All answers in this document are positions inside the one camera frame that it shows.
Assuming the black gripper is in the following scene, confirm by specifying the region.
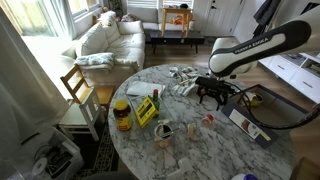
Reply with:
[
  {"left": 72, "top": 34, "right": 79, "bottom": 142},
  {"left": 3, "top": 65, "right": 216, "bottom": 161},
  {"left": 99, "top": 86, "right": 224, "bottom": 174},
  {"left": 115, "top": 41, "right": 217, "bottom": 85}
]
[{"left": 195, "top": 77, "right": 235, "bottom": 111}]

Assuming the transparent container with red lid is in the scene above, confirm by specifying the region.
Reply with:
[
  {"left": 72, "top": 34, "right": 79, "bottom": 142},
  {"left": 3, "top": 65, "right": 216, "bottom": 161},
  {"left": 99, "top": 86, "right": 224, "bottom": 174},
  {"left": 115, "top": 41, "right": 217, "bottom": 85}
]
[{"left": 201, "top": 114, "right": 214, "bottom": 127}]

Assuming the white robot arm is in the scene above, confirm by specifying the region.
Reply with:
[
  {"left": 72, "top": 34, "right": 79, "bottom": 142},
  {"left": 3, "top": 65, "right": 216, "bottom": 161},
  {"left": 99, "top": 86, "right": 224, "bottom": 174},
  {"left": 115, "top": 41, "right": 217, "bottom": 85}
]
[{"left": 208, "top": 6, "right": 320, "bottom": 78}]

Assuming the amber vitamin bottle yellow lid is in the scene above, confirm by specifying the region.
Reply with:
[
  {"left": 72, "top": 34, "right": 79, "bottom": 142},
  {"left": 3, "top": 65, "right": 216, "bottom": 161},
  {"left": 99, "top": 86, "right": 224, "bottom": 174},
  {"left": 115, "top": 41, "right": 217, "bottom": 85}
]
[{"left": 113, "top": 99, "right": 132, "bottom": 131}]

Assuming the striped cloth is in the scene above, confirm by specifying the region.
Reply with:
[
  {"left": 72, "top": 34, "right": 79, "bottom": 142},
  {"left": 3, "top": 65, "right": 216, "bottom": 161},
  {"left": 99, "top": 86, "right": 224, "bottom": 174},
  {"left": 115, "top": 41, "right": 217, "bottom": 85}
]
[{"left": 169, "top": 66, "right": 201, "bottom": 96}]

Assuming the small wooden block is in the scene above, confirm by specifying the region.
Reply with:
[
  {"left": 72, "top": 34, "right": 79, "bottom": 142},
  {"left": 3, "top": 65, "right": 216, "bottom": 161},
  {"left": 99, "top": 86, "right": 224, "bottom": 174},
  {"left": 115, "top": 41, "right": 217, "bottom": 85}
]
[{"left": 187, "top": 123, "right": 196, "bottom": 140}]

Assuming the green bottle red cap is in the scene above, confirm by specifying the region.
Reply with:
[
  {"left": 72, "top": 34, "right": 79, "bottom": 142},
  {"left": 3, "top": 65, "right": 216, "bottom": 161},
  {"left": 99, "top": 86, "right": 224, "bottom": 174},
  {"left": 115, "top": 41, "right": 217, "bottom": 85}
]
[{"left": 152, "top": 89, "right": 160, "bottom": 110}]

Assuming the glass jar with spoon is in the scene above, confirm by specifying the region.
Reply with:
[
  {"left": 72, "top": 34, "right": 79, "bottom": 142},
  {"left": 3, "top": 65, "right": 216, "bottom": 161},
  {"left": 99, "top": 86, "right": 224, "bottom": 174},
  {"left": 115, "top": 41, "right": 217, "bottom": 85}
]
[{"left": 154, "top": 119, "right": 180, "bottom": 148}]

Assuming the black coffee table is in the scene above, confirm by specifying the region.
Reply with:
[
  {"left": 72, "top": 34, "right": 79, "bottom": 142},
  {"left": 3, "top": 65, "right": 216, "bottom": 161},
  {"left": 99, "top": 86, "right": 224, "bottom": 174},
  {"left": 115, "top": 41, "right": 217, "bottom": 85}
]
[{"left": 149, "top": 31, "right": 205, "bottom": 51}]

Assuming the dark cardboard box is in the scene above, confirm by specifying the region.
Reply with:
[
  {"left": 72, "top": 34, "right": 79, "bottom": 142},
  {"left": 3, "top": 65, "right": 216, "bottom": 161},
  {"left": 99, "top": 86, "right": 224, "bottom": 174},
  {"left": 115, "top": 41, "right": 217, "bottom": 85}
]
[{"left": 221, "top": 84, "right": 307, "bottom": 148}]

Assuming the yellow box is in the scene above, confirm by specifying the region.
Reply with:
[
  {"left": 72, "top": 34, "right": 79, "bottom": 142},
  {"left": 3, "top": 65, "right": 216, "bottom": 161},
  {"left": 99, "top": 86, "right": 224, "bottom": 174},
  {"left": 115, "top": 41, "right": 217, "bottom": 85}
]
[{"left": 135, "top": 97, "right": 158, "bottom": 128}]

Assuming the white folded paper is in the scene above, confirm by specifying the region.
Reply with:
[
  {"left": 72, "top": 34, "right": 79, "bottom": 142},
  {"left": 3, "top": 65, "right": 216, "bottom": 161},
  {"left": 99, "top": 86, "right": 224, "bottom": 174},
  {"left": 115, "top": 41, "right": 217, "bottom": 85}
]
[{"left": 126, "top": 81, "right": 165, "bottom": 96}]

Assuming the white lotion bottle blue cap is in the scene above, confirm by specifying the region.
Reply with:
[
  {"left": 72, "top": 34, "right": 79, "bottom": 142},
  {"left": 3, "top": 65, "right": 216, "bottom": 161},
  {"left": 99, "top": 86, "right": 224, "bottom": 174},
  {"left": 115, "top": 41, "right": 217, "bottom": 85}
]
[{"left": 231, "top": 174, "right": 258, "bottom": 180}]

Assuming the white tv cabinet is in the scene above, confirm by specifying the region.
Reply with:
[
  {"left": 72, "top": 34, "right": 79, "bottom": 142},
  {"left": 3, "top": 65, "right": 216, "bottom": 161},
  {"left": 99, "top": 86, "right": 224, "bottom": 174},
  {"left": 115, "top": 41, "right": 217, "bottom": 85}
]
[{"left": 260, "top": 53, "right": 320, "bottom": 104}]

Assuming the wooden side table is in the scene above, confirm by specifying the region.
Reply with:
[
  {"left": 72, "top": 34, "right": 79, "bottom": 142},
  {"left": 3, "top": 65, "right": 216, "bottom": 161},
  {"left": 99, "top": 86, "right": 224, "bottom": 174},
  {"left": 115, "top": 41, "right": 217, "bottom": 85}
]
[{"left": 161, "top": 8, "right": 192, "bottom": 37}]

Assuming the hanging dark coat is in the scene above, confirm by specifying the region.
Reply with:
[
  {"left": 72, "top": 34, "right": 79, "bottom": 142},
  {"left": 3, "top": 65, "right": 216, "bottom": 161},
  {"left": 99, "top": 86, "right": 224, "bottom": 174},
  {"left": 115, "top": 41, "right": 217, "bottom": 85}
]
[{"left": 253, "top": 0, "right": 281, "bottom": 36}]

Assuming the white sofa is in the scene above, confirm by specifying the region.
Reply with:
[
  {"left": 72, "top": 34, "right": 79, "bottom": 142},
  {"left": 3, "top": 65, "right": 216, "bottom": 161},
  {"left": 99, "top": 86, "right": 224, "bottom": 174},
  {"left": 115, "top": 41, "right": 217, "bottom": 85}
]
[{"left": 63, "top": 11, "right": 145, "bottom": 86}]

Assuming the grey blanket on sofa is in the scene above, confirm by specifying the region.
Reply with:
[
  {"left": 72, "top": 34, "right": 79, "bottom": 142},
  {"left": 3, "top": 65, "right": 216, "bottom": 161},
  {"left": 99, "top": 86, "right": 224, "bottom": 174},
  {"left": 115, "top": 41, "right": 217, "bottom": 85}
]
[{"left": 75, "top": 52, "right": 115, "bottom": 71}]

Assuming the white small chair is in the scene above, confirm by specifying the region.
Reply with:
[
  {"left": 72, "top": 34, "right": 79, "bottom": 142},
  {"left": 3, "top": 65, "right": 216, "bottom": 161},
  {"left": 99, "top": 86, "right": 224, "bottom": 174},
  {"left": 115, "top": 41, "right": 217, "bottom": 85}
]
[{"left": 58, "top": 88, "right": 105, "bottom": 141}]

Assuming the wooden chair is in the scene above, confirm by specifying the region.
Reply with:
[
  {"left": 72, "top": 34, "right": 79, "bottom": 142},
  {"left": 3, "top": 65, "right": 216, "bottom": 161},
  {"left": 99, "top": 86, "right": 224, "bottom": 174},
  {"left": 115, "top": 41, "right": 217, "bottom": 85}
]
[{"left": 60, "top": 65, "right": 114, "bottom": 106}]

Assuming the white storage bin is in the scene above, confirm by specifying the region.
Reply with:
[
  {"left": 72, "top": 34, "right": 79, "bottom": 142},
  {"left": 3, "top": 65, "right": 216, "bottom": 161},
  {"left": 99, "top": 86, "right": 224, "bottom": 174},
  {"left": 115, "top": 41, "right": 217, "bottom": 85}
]
[{"left": 19, "top": 128, "right": 84, "bottom": 180}]

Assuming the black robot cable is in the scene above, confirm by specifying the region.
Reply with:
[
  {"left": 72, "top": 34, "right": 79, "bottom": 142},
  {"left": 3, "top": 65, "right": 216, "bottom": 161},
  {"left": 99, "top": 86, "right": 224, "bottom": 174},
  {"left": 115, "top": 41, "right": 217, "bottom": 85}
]
[{"left": 226, "top": 81, "right": 320, "bottom": 131}]

